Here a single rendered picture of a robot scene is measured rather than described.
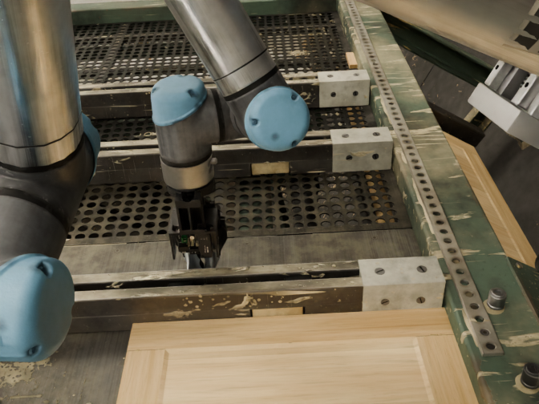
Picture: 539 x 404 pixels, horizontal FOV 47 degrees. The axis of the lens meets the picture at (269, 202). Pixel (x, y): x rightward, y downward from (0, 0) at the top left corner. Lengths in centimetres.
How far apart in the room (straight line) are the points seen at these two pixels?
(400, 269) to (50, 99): 67
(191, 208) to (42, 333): 50
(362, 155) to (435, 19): 113
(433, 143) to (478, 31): 117
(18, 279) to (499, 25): 35
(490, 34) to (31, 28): 29
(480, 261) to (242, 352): 41
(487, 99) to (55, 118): 65
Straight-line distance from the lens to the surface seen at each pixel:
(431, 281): 98
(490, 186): 212
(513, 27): 19
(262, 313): 99
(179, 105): 83
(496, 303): 98
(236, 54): 73
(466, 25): 20
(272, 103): 72
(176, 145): 86
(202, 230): 93
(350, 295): 97
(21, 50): 42
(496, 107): 93
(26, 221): 49
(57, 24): 42
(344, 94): 159
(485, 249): 109
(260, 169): 132
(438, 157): 132
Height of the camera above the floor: 148
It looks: 17 degrees down
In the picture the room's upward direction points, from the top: 67 degrees counter-clockwise
